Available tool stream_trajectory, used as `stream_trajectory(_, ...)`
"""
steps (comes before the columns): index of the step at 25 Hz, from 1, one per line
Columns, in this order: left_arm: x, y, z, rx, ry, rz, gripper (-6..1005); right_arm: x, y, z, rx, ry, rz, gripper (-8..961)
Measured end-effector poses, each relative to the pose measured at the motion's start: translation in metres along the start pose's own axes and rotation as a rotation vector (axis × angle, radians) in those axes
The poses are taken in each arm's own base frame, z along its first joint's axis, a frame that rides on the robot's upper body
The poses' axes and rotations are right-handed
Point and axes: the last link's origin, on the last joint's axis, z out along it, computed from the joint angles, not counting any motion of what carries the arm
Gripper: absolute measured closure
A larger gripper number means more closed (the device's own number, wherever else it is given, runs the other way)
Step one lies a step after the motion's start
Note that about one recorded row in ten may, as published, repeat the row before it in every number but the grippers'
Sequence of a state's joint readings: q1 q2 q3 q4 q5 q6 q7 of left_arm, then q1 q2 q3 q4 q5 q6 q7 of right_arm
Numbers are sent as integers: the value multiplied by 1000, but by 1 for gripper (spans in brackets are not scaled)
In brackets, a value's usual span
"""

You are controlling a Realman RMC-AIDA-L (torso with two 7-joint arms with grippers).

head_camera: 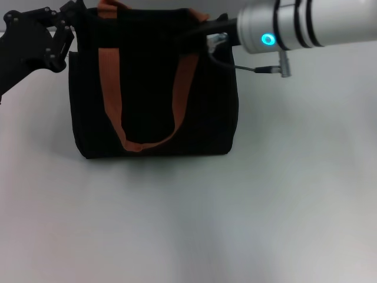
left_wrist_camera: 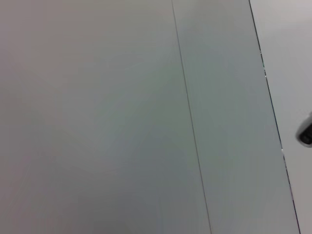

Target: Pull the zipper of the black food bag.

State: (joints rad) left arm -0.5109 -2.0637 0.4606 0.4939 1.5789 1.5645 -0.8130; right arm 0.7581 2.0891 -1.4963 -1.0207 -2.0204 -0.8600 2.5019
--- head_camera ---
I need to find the right gripper cable with plug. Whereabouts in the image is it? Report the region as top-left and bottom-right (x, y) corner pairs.
(206, 32), (291, 78)

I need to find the black bag with orange handles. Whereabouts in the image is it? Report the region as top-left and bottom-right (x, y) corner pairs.
(68, 0), (240, 160)

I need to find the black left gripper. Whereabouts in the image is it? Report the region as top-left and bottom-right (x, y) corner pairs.
(0, 0), (87, 100)

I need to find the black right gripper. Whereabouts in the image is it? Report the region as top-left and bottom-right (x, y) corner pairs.
(176, 12), (243, 51)

